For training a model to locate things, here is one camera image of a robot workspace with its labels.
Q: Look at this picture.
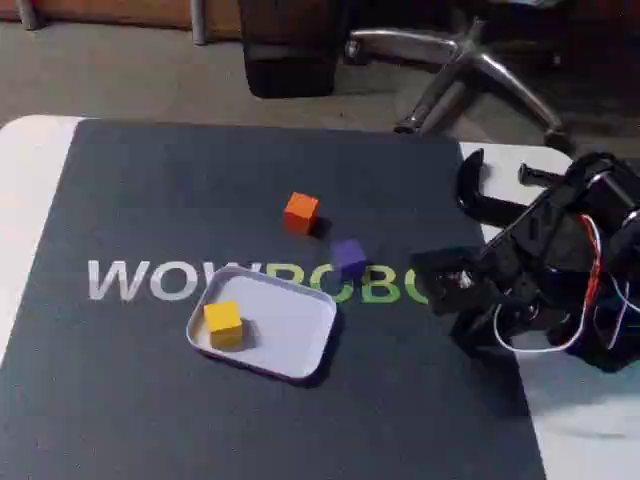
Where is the purple cube block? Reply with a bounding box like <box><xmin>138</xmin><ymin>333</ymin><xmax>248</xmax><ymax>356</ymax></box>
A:
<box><xmin>330</xmin><ymin>238</ymin><xmax>368</xmax><ymax>280</ymax></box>

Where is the orange cube block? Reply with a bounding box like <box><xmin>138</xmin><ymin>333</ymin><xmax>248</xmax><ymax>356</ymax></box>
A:
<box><xmin>283</xmin><ymin>191</ymin><xmax>321</xmax><ymax>236</ymax></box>

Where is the white rectangular tray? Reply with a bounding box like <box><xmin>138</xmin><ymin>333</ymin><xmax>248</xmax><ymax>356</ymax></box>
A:
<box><xmin>185</xmin><ymin>265</ymin><xmax>338</xmax><ymax>388</ymax></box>

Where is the black table clamp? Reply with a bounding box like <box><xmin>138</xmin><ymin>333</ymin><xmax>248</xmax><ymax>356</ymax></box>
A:
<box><xmin>455</xmin><ymin>148</ymin><xmax>567</xmax><ymax>229</ymax></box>

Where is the chrome office chair base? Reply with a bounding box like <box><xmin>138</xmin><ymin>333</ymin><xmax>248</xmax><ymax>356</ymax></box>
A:
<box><xmin>343</xmin><ymin>16</ymin><xmax>572</xmax><ymax>147</ymax></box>

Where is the yellow cube block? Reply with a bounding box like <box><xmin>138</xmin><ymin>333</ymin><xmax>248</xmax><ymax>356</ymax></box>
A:
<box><xmin>202</xmin><ymin>300</ymin><xmax>245</xmax><ymax>351</ymax></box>

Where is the black bin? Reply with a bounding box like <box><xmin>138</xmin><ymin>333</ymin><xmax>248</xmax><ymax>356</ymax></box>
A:
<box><xmin>237</xmin><ymin>0</ymin><xmax>347</xmax><ymax>99</ymax></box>

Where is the black mat with WOWROBO print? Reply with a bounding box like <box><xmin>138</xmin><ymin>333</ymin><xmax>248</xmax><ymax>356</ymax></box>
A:
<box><xmin>0</xmin><ymin>118</ymin><xmax>547</xmax><ymax>480</ymax></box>

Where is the grey metal leg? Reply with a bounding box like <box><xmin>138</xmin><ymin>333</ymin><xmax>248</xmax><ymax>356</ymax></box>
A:
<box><xmin>16</xmin><ymin>0</ymin><xmax>40</xmax><ymax>30</ymax></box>
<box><xmin>191</xmin><ymin>0</ymin><xmax>209</xmax><ymax>47</ymax></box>

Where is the brown wooden board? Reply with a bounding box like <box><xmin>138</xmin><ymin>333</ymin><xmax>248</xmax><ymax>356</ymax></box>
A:
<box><xmin>0</xmin><ymin>0</ymin><xmax>242</xmax><ymax>31</ymax></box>

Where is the black square camera box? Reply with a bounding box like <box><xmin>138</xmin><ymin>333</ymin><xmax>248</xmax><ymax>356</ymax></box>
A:
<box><xmin>409</xmin><ymin>246</ymin><xmax>485</xmax><ymax>317</ymax></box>

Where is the white wire loop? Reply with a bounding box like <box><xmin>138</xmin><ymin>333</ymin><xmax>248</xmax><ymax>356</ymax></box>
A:
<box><xmin>492</xmin><ymin>279</ymin><xmax>601</xmax><ymax>355</ymax></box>

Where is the red servo wire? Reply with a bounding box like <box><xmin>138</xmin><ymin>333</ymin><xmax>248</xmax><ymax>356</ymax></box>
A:
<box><xmin>574</xmin><ymin>213</ymin><xmax>602</xmax><ymax>304</ymax></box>

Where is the red white wire bundle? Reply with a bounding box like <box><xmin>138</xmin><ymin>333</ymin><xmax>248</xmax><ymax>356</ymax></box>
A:
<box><xmin>593</xmin><ymin>272</ymin><xmax>640</xmax><ymax>352</ymax></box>

